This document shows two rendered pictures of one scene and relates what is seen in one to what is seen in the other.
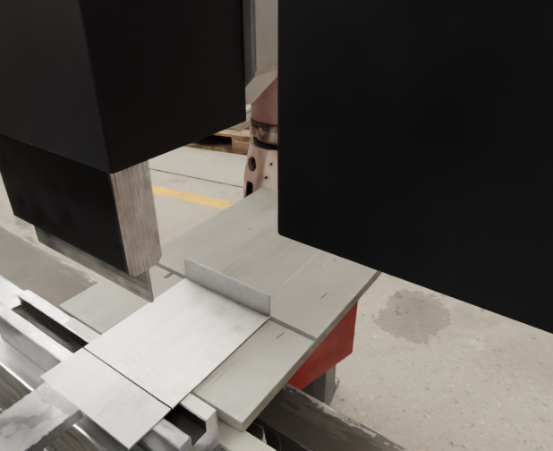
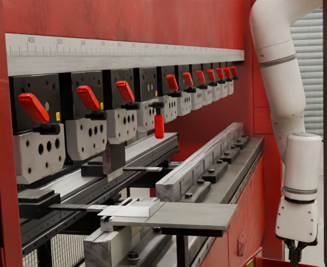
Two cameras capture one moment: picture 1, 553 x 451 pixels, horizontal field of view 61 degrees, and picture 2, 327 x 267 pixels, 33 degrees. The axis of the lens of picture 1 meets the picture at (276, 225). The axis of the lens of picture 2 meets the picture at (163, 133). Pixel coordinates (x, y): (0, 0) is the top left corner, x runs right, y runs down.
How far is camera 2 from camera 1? 118 cm
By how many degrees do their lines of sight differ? 70
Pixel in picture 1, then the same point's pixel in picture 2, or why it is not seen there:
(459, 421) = not seen: outside the picture
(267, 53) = (109, 134)
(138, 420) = (104, 213)
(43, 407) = (101, 206)
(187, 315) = (142, 210)
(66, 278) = not seen: hidden behind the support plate
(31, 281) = not seen: hidden behind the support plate
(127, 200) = (105, 157)
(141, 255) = (106, 170)
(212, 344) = (132, 214)
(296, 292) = (165, 217)
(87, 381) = (111, 208)
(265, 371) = (128, 220)
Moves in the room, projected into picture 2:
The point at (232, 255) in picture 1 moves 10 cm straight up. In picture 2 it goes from (178, 209) to (176, 168)
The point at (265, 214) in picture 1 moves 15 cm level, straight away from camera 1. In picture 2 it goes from (212, 207) to (266, 199)
